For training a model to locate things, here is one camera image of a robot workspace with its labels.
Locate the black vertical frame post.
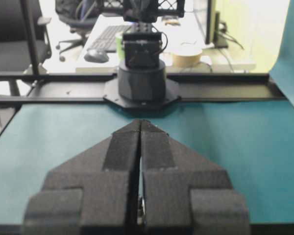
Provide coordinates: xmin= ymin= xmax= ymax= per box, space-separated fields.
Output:
xmin=19 ymin=0 xmax=51 ymax=75

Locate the brown tape roll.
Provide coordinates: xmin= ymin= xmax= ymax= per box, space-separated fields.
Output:
xmin=171 ymin=44 xmax=203 ymax=68

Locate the black office chair back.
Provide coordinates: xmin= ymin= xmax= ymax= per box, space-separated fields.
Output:
xmin=55 ymin=0 xmax=103 ymax=62

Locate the black office chair left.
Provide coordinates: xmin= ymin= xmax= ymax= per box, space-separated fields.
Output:
xmin=0 ymin=0 xmax=51 ymax=72

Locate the black office chair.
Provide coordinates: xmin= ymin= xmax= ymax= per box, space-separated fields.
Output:
xmin=55 ymin=0 xmax=103 ymax=62
xmin=0 ymin=0 xmax=51 ymax=72

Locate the white desk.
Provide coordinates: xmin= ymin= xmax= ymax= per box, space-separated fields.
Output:
xmin=75 ymin=12 xmax=256 ymax=73

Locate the black monitor with stand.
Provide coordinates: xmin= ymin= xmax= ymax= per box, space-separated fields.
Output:
xmin=193 ymin=0 xmax=228 ymax=48

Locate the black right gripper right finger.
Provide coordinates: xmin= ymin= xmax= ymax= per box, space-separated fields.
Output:
xmin=141 ymin=120 xmax=250 ymax=235

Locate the black keyboard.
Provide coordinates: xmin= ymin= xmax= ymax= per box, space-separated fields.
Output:
xmin=88 ymin=24 xmax=130 ymax=53

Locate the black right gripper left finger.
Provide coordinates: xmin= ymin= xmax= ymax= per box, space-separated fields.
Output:
xmin=24 ymin=120 xmax=140 ymax=235

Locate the grey computer mouse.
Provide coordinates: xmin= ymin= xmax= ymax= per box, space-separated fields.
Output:
xmin=84 ymin=49 xmax=109 ymax=63

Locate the black aluminium frame rail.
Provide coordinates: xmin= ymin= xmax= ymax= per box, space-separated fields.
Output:
xmin=0 ymin=73 xmax=286 ymax=110

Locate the green cup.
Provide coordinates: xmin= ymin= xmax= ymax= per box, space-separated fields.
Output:
xmin=115 ymin=32 xmax=124 ymax=60

